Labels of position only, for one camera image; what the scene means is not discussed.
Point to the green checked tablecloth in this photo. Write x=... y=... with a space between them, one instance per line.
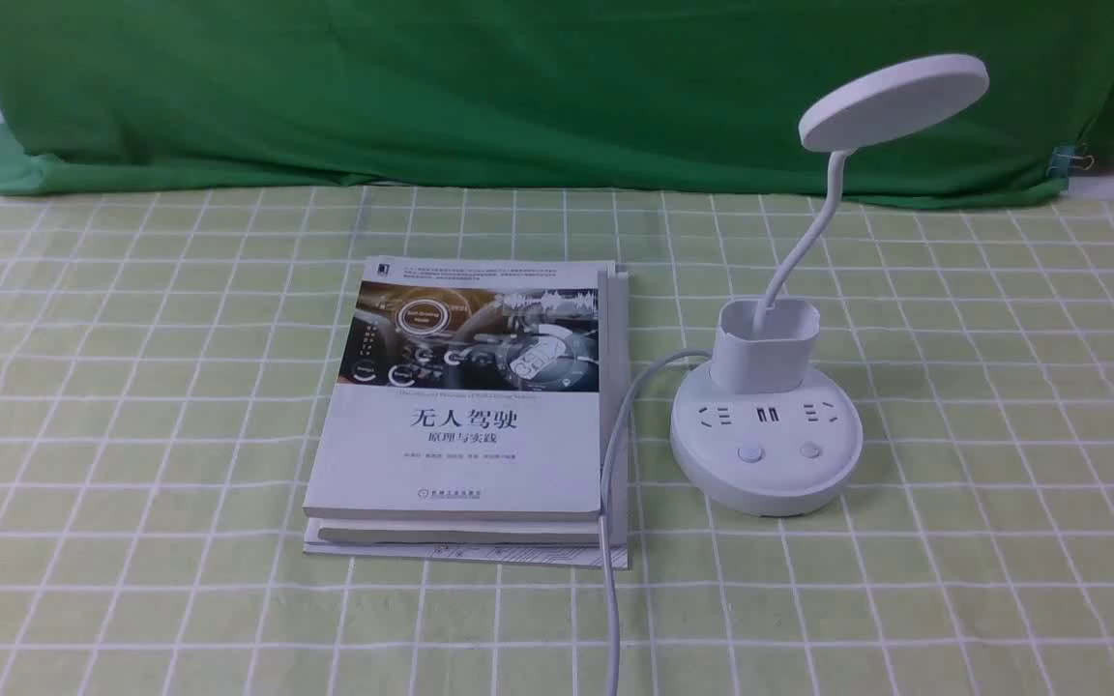
x=166 y=362

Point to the green backdrop cloth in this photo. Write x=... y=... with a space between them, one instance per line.
x=696 y=96

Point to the middle white book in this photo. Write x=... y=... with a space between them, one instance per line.
x=460 y=533

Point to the bottom thin white book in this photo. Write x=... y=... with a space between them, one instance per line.
x=494 y=553

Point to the top book autonomous driving cover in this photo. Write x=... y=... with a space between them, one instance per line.
x=465 y=406

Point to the white desk lamp with sockets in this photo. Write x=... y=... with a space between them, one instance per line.
x=756 y=427

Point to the teal binder clip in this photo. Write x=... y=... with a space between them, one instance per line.
x=1069 y=160

